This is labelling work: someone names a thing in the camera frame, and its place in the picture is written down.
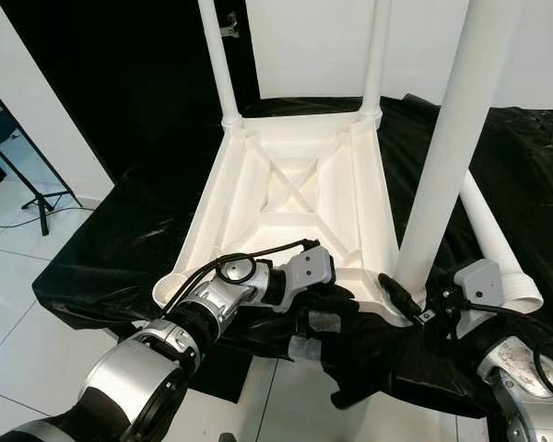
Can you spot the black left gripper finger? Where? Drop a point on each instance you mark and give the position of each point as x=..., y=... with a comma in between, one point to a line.
x=338, y=302

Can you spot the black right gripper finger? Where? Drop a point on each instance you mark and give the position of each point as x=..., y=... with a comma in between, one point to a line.
x=398, y=297

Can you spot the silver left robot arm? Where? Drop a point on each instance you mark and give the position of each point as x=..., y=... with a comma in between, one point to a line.
x=138, y=387

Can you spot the black tripod stand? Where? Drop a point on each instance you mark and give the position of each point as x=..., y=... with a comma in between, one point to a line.
x=44, y=203

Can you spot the black shiny table cover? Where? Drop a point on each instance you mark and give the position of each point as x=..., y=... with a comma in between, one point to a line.
x=111, y=249

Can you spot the white work table frame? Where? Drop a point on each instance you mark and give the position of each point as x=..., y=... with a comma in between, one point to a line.
x=306, y=350

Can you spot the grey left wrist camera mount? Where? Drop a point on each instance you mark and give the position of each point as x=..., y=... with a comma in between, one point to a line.
x=309, y=272

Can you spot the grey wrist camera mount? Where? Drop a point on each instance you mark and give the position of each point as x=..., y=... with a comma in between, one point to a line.
x=477, y=281
x=309, y=272

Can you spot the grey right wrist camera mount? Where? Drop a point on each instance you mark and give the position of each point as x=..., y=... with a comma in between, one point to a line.
x=477, y=281

